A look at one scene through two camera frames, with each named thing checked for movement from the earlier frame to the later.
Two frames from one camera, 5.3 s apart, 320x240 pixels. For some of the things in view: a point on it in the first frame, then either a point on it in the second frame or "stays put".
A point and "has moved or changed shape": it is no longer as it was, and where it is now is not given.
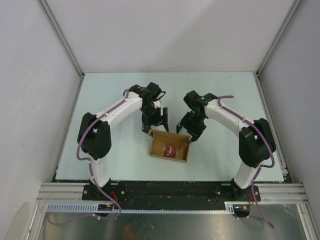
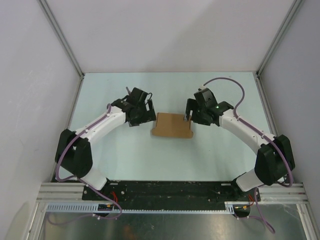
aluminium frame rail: [269, 193] stays put
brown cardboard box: [169, 145] has moved or changed shape
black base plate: [170, 195] stays put
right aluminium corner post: [295, 4] stays put
